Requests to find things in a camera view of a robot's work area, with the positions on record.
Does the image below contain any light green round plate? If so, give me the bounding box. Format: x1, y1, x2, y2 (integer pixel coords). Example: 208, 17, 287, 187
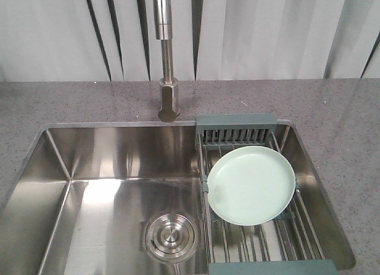
207, 146, 296, 226

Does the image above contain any grey sink drying rack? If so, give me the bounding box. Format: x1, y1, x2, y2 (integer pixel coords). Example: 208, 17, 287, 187
195, 114, 349, 274

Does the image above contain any stainless steel faucet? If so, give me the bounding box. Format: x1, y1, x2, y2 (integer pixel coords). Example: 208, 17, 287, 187
153, 0, 180, 122

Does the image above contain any round steel sink drain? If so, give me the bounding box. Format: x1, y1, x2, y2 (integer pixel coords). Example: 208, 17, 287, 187
142, 214, 199, 264

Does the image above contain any stainless steel sink basin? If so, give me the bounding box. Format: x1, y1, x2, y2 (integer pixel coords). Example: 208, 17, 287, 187
1, 121, 356, 274

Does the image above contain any white pleated curtain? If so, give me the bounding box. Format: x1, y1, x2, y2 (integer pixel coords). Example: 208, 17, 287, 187
1, 0, 379, 81

